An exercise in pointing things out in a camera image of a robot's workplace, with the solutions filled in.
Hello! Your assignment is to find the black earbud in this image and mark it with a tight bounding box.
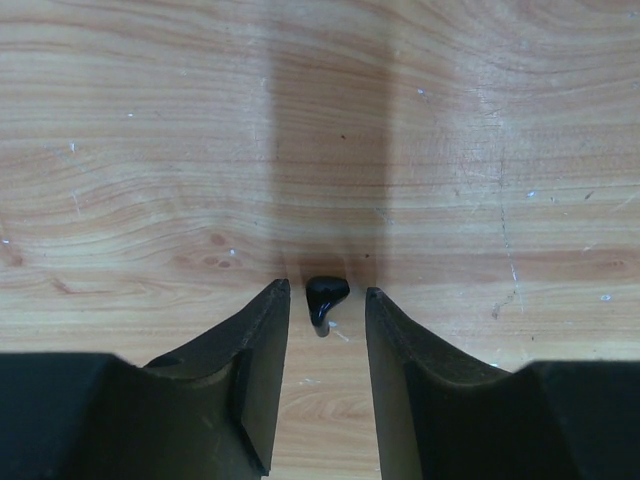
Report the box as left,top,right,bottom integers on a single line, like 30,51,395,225
305,276,350,338

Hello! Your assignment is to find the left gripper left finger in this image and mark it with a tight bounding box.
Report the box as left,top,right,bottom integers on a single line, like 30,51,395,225
1,279,290,479

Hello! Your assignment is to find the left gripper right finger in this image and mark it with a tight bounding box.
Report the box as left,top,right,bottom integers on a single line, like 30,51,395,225
365,288,639,479

